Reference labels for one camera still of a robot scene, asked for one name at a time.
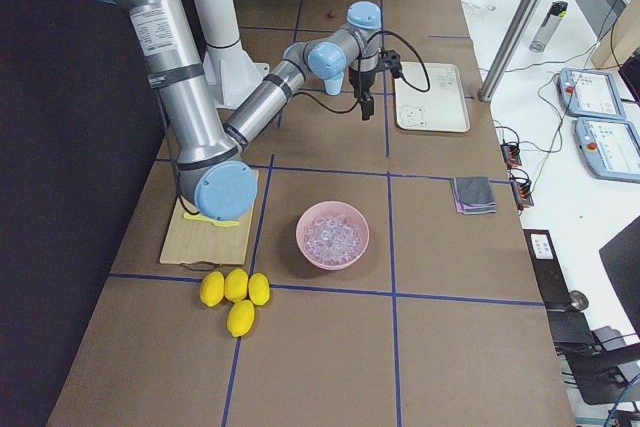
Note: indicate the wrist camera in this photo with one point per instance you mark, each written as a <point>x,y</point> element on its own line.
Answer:
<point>391,61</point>

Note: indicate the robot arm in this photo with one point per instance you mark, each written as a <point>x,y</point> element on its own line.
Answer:
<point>209,170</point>

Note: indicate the aluminium frame post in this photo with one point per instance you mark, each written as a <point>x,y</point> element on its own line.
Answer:
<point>507,48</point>

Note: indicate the upper blue teach pendant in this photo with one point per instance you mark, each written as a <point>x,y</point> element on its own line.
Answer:
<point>590,93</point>

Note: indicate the black box with label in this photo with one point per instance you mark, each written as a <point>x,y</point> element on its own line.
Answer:
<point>550,280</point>

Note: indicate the clear water bottle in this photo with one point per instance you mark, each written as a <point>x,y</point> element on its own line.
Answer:
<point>549,25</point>

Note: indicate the cream bear tray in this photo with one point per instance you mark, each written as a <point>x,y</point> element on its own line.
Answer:
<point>441,109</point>

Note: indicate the yellow lemon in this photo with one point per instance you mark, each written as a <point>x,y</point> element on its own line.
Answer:
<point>241,318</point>
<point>259,290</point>
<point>212,289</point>
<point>236,285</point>

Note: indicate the white pillar with base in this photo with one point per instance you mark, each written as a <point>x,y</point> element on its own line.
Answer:
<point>230,72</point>

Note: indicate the grey folded cloth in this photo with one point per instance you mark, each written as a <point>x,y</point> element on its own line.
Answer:
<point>473,195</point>

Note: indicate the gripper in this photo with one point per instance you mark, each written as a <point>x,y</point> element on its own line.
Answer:
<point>361,82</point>

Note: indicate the yellow plastic knife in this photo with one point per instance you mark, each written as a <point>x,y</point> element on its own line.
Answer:
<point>215,220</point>

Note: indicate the wooden cutting board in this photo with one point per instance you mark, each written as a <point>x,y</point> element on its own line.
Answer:
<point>195,239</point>

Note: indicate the light blue plastic cup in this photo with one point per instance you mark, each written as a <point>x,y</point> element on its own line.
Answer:
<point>333,85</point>

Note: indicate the pink bowl of ice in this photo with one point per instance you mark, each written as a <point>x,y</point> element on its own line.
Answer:
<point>332,235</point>

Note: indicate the lower blue teach pendant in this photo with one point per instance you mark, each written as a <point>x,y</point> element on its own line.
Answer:
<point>610,148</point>

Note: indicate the black usb hub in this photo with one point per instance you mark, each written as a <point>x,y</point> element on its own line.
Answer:
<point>521,185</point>
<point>511,154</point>

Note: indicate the blue teach pendant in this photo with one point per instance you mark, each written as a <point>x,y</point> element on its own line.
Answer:
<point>590,93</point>
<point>610,148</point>

